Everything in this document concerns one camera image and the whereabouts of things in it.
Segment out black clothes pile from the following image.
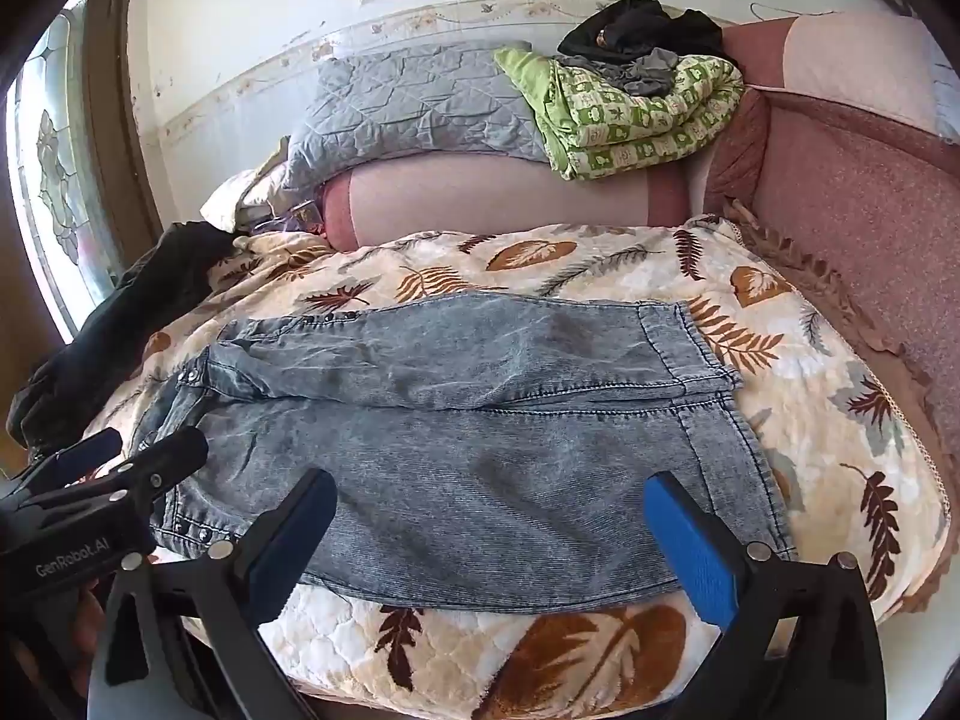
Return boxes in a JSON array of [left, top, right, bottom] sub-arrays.
[[556, 0, 728, 80]]

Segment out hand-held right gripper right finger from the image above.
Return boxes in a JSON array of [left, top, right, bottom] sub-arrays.
[[643, 470, 890, 720]]

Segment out pale lilac cloth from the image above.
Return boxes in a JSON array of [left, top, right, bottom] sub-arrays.
[[919, 30, 960, 140]]

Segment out leaf print fleece blanket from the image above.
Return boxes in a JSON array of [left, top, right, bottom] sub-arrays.
[[82, 214, 950, 720]]

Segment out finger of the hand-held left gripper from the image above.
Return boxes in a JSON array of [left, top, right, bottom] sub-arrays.
[[0, 426, 125, 502], [30, 427, 211, 520]]

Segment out stained glass door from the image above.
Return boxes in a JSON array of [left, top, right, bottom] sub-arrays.
[[7, 0, 125, 316]]

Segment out grey washed denim pants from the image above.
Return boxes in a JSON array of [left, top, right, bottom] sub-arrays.
[[146, 292, 800, 612]]

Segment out green patterned blanket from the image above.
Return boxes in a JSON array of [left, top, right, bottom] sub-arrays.
[[493, 45, 747, 182]]

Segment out black garment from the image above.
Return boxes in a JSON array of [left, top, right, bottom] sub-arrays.
[[4, 221, 245, 458]]

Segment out pink sofa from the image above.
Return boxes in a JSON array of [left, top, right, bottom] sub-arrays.
[[322, 11, 960, 466]]

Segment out person's left hand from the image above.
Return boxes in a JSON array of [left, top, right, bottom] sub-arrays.
[[71, 585, 110, 661]]

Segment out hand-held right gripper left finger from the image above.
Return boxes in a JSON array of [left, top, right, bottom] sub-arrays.
[[86, 469, 338, 720]]

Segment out grey quilted pillow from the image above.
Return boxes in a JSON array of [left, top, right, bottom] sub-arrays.
[[281, 41, 552, 192]]

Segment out grey crumpled cloth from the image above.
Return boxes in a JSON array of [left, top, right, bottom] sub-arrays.
[[600, 47, 680, 98]]

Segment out purple packet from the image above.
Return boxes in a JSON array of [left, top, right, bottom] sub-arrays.
[[255, 199, 327, 235]]

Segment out cream crumpled cloth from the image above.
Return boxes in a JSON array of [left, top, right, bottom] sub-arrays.
[[201, 135, 331, 233]]

